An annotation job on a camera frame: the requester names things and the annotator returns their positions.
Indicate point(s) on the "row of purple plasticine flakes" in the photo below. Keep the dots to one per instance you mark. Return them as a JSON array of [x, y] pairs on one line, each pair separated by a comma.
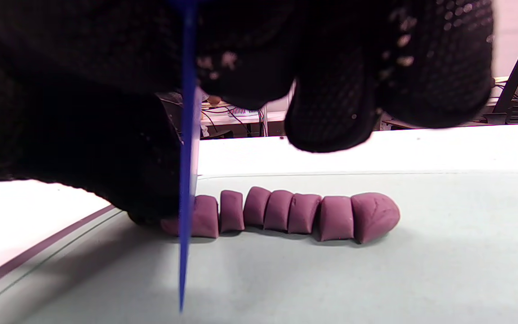
[[304, 216]]

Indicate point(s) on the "purple plasticine roll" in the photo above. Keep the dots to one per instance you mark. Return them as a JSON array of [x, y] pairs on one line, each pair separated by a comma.
[[171, 226]]

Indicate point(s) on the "white plastic basket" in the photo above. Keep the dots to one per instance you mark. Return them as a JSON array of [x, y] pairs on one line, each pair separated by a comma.
[[243, 111]]

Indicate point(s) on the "person's left hand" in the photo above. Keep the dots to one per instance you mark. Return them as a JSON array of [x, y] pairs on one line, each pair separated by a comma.
[[83, 144]]

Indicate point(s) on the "blue plastic scraper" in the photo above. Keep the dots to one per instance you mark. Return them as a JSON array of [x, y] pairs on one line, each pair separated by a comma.
[[188, 157]]

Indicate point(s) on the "person's right hand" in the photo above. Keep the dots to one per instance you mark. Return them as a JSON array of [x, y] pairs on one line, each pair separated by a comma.
[[331, 67]]

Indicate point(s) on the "green cutting board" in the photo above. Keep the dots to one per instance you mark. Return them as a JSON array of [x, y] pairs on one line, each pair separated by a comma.
[[353, 279]]

